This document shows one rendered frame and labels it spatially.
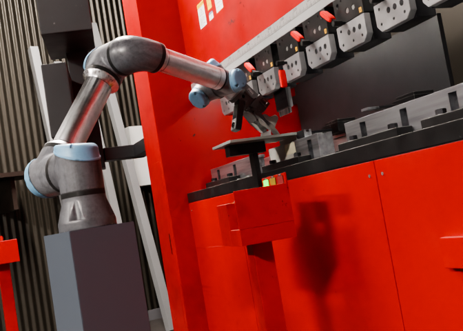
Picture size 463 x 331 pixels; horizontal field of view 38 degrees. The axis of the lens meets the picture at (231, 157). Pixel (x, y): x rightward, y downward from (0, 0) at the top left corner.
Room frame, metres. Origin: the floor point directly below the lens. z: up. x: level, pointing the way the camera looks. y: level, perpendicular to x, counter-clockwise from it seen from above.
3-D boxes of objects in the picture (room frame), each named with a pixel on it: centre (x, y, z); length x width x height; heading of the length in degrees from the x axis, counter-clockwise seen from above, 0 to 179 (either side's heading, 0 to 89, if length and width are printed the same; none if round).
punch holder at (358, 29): (1.97, -0.45, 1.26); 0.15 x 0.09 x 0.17; 23
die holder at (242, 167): (3.00, -0.01, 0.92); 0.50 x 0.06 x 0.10; 23
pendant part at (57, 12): (3.46, 0.74, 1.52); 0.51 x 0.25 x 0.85; 10
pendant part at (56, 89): (3.40, 0.81, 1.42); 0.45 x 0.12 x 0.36; 10
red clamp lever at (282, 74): (2.33, -0.23, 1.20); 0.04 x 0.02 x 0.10; 113
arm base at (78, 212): (1.77, 0.40, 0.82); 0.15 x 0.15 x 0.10
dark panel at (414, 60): (2.91, -0.61, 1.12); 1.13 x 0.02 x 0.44; 23
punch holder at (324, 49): (2.15, -0.37, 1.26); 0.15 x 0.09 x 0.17; 23
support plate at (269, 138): (2.44, -0.09, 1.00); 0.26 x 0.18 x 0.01; 113
